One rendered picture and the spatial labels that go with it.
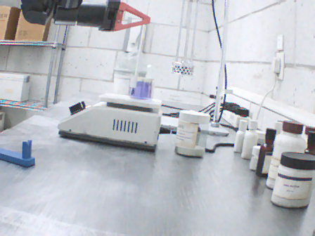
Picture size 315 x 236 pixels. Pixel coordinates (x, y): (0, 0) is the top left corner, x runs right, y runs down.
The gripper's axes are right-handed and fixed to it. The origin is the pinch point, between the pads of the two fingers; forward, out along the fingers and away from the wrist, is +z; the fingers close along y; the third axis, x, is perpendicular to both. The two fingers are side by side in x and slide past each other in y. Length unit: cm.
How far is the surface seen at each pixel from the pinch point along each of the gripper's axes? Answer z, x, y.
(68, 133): -12.5, 24.6, -2.6
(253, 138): 23.6, 20.5, -8.9
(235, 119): 41, 22, 46
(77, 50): -2, 5, 247
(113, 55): 25, 6, 241
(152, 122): 2.9, 20.0, -7.1
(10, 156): -23.2, 24.8, -31.4
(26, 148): -20.5, 23.1, -31.6
